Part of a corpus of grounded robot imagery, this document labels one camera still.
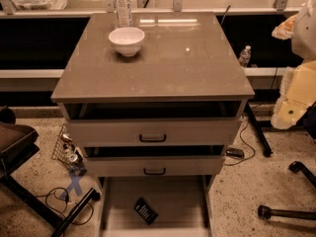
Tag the dark blueberry rxbar wrapper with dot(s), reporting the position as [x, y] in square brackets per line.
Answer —
[145, 211]

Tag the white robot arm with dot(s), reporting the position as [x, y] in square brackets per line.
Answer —
[298, 85]

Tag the grey drawer cabinet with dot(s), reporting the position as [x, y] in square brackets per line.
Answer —
[186, 69]

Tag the open bottom drawer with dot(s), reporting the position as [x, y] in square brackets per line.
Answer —
[181, 202]

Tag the clear water bottle on counter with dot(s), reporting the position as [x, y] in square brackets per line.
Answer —
[124, 13]

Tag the white ceramic bowl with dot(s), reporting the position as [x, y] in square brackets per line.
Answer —
[127, 41]

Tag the black power adapter on floor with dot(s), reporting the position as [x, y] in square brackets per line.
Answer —
[235, 152]

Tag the small water bottle on ledge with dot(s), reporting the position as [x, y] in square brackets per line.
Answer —
[244, 56]

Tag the black table leg right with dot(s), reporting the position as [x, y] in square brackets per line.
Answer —
[267, 151]

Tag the dark chair at left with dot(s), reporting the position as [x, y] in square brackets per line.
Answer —
[17, 143]

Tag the black roller leg lower right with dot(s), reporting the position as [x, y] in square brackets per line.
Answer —
[265, 212]

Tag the black caster leg right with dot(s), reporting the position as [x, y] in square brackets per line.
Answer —
[297, 166]

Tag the top drawer with black handle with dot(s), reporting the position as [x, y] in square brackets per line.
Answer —
[155, 132]

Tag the drawer with black handle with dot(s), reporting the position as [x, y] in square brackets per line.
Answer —
[153, 166]
[155, 132]

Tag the middle drawer with black handle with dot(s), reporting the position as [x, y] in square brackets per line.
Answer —
[153, 166]

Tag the wire basket with cans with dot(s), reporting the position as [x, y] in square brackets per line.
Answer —
[66, 153]

